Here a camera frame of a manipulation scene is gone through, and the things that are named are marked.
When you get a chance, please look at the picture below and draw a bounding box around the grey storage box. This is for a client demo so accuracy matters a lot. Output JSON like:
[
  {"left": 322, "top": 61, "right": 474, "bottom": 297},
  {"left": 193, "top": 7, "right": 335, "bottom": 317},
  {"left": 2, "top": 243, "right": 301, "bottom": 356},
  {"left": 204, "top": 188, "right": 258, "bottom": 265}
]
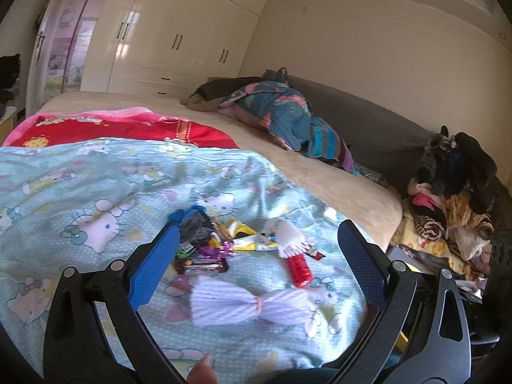
[{"left": 386, "top": 245, "right": 425, "bottom": 273}]

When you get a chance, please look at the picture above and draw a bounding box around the small drawer cabinet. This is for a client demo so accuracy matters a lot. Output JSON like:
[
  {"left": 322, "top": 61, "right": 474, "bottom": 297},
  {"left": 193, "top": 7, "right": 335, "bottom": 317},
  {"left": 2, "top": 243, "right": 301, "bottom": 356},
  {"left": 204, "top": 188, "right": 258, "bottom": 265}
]
[{"left": 0, "top": 111, "right": 19, "bottom": 140}]

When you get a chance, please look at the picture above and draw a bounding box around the grey headboard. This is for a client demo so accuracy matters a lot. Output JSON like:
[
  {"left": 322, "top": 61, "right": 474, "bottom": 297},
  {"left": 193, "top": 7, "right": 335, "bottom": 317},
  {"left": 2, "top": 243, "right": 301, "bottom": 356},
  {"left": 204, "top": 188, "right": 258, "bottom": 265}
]
[{"left": 280, "top": 74, "right": 441, "bottom": 193}]

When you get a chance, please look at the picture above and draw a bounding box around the door with pink cartoon poster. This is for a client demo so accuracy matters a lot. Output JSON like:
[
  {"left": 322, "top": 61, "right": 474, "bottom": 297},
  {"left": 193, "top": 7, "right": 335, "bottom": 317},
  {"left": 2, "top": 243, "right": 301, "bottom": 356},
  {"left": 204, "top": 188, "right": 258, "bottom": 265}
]
[{"left": 24, "top": 0, "right": 100, "bottom": 105}]

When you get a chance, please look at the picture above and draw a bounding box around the small white foam net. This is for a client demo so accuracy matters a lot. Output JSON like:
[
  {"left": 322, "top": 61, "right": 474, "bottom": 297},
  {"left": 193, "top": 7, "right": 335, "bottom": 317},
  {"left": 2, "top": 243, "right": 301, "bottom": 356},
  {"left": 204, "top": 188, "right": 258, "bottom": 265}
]
[{"left": 276, "top": 219, "right": 310, "bottom": 259}]

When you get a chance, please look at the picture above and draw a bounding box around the red pink blanket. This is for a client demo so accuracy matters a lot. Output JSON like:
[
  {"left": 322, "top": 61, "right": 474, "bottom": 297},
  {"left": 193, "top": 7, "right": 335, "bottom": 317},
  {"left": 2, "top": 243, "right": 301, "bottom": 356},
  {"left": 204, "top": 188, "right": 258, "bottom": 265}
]
[{"left": 2, "top": 107, "right": 241, "bottom": 150}]

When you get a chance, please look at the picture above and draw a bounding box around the red cylindrical container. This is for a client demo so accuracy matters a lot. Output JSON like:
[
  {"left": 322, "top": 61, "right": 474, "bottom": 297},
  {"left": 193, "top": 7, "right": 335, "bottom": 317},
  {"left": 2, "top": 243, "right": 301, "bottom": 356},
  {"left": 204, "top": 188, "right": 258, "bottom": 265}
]
[{"left": 286, "top": 254, "right": 313, "bottom": 289}]

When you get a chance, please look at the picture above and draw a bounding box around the cream glossy wardrobe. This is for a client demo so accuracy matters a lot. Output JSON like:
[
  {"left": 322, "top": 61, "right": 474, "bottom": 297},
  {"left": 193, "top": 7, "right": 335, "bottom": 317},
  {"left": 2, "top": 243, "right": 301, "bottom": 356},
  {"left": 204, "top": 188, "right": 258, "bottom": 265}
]
[{"left": 80, "top": 0, "right": 269, "bottom": 97}]

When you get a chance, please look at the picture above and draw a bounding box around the yellow knit garment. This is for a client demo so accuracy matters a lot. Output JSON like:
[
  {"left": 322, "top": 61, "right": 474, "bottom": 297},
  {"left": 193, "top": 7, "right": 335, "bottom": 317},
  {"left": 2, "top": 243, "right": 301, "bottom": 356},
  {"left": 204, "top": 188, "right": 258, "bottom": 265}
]
[{"left": 442, "top": 192, "right": 494, "bottom": 228}]

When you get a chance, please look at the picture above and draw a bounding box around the tiger striped cloth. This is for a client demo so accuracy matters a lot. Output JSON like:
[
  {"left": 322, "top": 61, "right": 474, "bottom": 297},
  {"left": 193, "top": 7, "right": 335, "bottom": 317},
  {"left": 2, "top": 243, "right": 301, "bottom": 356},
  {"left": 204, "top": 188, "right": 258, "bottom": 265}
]
[{"left": 412, "top": 212, "right": 446, "bottom": 241}]

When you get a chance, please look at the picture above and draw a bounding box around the white fluffy garment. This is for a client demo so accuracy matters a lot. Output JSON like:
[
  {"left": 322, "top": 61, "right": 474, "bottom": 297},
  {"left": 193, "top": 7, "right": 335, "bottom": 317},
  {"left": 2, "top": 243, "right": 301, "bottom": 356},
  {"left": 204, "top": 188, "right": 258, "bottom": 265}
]
[{"left": 456, "top": 224, "right": 494, "bottom": 273}]

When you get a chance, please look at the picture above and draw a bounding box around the large white foam net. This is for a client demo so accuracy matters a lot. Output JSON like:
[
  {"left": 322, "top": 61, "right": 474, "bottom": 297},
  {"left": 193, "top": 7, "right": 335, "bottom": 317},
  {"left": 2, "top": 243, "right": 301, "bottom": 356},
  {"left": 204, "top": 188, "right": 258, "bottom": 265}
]
[{"left": 189, "top": 278, "right": 321, "bottom": 326}]

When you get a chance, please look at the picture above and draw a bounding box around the gold foil wrapper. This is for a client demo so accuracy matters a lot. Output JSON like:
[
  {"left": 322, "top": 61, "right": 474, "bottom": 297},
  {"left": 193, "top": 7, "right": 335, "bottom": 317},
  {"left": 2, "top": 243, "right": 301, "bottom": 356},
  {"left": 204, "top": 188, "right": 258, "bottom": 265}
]
[{"left": 218, "top": 220, "right": 259, "bottom": 238}]

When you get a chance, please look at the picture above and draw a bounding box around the maroon biscuit wrapper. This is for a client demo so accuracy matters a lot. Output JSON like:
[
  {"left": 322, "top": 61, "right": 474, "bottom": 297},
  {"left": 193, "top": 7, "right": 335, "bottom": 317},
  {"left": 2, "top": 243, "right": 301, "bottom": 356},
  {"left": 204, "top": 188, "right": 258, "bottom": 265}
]
[{"left": 173, "top": 258, "right": 229, "bottom": 276}]

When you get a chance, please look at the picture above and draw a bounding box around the brown cloth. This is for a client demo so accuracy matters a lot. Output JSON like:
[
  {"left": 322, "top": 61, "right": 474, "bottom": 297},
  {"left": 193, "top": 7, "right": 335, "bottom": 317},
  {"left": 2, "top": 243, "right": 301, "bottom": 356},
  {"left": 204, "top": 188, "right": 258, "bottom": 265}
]
[{"left": 180, "top": 78, "right": 249, "bottom": 110}]

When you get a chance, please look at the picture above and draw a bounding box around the blue wrapper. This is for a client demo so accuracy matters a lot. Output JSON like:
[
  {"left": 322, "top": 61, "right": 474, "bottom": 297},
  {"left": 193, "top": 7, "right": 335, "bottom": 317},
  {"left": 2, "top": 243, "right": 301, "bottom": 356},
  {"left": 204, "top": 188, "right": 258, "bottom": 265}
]
[{"left": 168, "top": 204, "right": 209, "bottom": 225}]

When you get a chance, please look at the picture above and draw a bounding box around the purple shiny wrapper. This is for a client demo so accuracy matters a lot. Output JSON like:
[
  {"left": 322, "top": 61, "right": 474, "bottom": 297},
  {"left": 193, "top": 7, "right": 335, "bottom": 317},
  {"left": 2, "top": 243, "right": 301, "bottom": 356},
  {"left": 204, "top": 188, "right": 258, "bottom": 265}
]
[{"left": 192, "top": 240, "right": 235, "bottom": 260}]

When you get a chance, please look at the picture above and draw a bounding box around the striped colourful cloth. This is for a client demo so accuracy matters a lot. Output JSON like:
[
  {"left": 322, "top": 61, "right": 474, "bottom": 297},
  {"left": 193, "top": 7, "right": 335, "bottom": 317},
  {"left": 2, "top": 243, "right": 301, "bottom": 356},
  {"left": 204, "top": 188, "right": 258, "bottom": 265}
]
[{"left": 306, "top": 117, "right": 358, "bottom": 174}]

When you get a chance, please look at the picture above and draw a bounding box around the teal floral quilt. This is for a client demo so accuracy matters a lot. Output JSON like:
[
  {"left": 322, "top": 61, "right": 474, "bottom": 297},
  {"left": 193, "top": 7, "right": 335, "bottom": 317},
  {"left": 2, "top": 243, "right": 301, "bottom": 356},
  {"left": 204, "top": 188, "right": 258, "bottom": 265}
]
[{"left": 218, "top": 68, "right": 316, "bottom": 152}]

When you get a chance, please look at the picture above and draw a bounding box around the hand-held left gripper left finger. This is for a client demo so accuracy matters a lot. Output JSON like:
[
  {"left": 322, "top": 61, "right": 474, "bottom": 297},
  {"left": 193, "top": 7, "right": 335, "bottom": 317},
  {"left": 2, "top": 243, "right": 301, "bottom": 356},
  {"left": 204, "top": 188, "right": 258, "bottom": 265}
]
[{"left": 42, "top": 221, "right": 188, "bottom": 384}]

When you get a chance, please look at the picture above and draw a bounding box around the pink cloth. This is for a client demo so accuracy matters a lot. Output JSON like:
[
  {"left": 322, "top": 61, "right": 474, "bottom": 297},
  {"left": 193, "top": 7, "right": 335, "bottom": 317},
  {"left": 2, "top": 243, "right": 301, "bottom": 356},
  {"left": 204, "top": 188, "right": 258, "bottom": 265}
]
[{"left": 408, "top": 182, "right": 444, "bottom": 211}]

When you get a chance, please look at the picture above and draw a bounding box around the black clothes pile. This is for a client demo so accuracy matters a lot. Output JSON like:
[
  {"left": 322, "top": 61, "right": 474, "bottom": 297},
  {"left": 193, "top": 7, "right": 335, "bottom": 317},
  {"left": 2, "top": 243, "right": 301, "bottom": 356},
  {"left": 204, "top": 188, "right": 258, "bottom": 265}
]
[{"left": 0, "top": 54, "right": 21, "bottom": 102}]

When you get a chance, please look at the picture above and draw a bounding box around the grey patterned cloth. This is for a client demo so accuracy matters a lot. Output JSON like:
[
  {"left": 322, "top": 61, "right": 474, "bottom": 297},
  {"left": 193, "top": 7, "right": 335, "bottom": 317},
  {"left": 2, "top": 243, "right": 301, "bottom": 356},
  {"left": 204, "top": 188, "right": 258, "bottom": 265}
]
[{"left": 352, "top": 160, "right": 388, "bottom": 187}]

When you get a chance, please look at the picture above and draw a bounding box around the light blue cartoon cat blanket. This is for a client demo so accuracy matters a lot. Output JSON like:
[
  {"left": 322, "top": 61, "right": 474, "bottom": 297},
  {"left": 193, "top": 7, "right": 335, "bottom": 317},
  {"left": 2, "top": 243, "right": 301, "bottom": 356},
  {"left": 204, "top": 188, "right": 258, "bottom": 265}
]
[{"left": 0, "top": 138, "right": 377, "bottom": 384}]

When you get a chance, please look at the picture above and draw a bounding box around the white yellow wrapper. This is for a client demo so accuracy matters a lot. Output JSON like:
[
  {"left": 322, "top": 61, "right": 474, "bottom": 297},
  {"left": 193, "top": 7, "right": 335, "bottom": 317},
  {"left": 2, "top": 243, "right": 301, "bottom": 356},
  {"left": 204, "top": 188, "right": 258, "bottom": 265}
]
[{"left": 232, "top": 234, "right": 281, "bottom": 252}]

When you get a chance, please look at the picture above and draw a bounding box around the bed with beige cover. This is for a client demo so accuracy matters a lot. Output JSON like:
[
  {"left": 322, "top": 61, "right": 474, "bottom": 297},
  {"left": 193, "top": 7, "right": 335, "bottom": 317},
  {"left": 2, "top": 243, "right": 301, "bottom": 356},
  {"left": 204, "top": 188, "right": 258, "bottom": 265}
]
[{"left": 36, "top": 90, "right": 404, "bottom": 252}]

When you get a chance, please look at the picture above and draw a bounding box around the black fuzzy garment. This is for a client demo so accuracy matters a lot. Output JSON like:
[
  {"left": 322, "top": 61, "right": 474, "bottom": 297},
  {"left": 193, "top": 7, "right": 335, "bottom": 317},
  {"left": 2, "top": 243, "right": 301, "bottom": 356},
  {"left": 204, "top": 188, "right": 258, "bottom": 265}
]
[{"left": 416, "top": 126, "right": 500, "bottom": 214}]

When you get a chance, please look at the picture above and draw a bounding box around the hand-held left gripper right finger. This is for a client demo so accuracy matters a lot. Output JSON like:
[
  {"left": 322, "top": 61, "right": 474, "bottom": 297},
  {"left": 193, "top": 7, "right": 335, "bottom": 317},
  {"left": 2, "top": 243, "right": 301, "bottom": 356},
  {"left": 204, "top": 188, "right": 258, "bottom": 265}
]
[{"left": 334, "top": 220, "right": 473, "bottom": 384}]

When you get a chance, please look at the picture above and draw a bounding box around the person's left hand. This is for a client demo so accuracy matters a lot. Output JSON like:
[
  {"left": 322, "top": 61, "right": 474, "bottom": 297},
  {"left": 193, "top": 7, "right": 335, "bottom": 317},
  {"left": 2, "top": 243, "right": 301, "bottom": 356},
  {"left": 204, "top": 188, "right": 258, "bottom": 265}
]
[{"left": 187, "top": 354, "right": 219, "bottom": 384}]

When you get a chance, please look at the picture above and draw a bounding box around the black wrapper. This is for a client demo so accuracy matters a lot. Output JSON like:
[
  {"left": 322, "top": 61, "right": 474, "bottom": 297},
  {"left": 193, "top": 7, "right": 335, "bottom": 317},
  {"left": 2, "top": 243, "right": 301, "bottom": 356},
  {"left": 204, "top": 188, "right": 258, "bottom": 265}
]
[{"left": 182, "top": 212, "right": 217, "bottom": 244}]

